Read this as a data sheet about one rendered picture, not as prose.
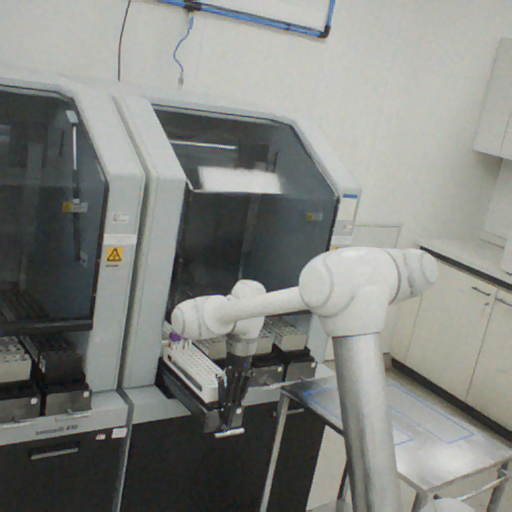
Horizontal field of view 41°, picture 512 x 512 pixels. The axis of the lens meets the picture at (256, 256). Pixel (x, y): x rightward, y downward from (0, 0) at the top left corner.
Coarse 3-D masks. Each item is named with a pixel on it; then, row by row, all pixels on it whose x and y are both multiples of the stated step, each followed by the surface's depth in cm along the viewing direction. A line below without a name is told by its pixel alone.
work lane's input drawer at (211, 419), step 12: (156, 372) 229; (168, 372) 223; (168, 384) 222; (180, 384) 217; (180, 396) 216; (192, 396) 211; (192, 408) 209; (204, 408) 205; (216, 408) 205; (240, 408) 210; (204, 420) 204; (216, 420) 206; (240, 420) 211; (228, 432) 205; (240, 432) 207
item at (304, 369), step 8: (280, 360) 249; (288, 360) 247; (296, 360) 248; (304, 360) 250; (312, 360) 252; (288, 368) 246; (296, 368) 248; (304, 368) 250; (312, 368) 253; (288, 376) 247; (296, 376) 249; (304, 376) 252; (312, 376) 254
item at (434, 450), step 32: (288, 384) 227; (320, 384) 231; (320, 416) 211; (416, 416) 221; (448, 416) 226; (416, 448) 202; (448, 448) 205; (480, 448) 209; (416, 480) 185; (448, 480) 188
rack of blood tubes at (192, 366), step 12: (168, 348) 226; (180, 348) 228; (192, 348) 231; (168, 360) 226; (180, 360) 219; (192, 360) 221; (204, 360) 223; (180, 372) 219; (192, 372) 213; (204, 372) 214; (216, 372) 216; (192, 384) 213; (204, 384) 207; (216, 384) 209; (204, 396) 207; (216, 396) 208
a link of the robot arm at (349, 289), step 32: (320, 256) 141; (352, 256) 139; (384, 256) 145; (320, 288) 136; (352, 288) 136; (384, 288) 141; (320, 320) 142; (352, 320) 137; (384, 320) 141; (352, 352) 139; (352, 384) 138; (384, 384) 140; (352, 416) 139; (384, 416) 139; (352, 448) 139; (384, 448) 137; (352, 480) 139; (384, 480) 137
